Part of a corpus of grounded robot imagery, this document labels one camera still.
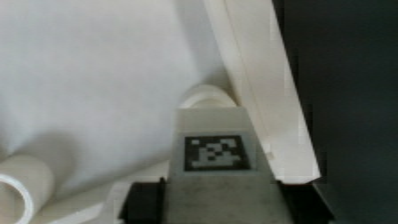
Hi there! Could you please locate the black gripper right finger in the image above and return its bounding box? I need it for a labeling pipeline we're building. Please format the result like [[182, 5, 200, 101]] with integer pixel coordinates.
[[276, 182, 333, 224]]

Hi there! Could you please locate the white square tabletop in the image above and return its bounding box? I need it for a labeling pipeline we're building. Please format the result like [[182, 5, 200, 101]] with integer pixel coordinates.
[[0, 0, 319, 222]]

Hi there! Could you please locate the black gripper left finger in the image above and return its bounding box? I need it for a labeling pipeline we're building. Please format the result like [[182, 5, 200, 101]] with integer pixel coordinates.
[[118, 178, 166, 224]]

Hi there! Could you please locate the white table leg with tag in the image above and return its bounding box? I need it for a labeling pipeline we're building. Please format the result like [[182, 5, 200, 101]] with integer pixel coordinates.
[[163, 85, 292, 224]]

